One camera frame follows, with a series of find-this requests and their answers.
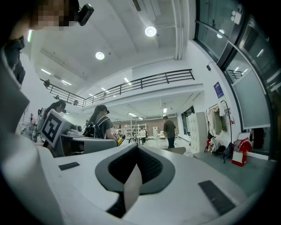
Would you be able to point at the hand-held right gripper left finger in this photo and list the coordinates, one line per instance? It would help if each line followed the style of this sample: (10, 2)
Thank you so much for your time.
(76, 186)

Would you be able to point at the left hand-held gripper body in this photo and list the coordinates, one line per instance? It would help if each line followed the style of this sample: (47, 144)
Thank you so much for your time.
(51, 127)

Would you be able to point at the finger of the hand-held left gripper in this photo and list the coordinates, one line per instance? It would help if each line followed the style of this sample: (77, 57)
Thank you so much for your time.
(98, 144)

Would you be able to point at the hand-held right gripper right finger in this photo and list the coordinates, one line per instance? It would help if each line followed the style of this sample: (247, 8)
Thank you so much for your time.
(180, 197)

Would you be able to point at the black backpack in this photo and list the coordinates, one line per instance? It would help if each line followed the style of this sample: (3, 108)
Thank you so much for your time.
(91, 130)

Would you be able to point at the black spotlight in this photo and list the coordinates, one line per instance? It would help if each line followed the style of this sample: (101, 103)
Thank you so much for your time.
(76, 102)
(46, 84)

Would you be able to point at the white shelving unit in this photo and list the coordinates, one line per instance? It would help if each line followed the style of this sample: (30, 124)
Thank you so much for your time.
(143, 126)

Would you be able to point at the white and red backpack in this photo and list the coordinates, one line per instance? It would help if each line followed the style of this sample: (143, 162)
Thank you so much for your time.
(213, 144)

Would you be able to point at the light wooden desk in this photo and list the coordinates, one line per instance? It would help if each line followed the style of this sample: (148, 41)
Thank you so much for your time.
(162, 136)

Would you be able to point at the black bag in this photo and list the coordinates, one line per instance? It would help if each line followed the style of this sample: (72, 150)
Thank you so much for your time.
(228, 151)

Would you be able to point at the grey metal lockers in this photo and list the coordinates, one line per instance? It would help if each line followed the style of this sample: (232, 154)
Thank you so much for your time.
(197, 131)

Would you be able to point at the dark window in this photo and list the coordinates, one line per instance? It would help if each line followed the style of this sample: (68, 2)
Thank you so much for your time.
(186, 123)

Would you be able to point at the person's dark clothing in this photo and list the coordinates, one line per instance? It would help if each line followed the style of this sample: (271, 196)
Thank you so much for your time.
(13, 57)

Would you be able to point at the red and white bag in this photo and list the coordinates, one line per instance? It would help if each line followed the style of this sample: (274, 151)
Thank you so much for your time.
(241, 145)

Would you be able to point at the beige hanging garment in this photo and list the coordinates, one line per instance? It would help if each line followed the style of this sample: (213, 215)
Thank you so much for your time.
(217, 123)

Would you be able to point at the round ceiling light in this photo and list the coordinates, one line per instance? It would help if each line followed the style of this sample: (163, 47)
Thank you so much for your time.
(150, 31)
(99, 55)

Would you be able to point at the black coat rack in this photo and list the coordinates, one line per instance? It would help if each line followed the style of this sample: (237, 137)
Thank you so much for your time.
(229, 123)

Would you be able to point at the white hanging garment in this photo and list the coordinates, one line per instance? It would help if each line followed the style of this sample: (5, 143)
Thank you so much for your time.
(222, 109)

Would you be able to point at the person's head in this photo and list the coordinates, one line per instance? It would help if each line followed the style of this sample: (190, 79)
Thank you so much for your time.
(52, 15)

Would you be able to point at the black balcony railing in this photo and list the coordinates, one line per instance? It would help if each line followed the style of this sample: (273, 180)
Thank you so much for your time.
(192, 74)

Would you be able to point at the frosted glass partition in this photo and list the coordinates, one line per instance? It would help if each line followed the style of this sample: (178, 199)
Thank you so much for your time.
(252, 103)

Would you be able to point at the black framed glass doors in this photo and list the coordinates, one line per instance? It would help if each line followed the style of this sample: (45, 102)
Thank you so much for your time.
(259, 55)

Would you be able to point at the blue wall poster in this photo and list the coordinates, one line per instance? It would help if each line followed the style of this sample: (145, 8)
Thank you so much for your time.
(217, 90)

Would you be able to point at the black head-worn camera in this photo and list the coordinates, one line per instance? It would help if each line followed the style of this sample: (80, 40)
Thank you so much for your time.
(85, 14)

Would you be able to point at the black wall speaker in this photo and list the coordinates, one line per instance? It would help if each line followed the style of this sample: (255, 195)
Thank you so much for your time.
(208, 67)

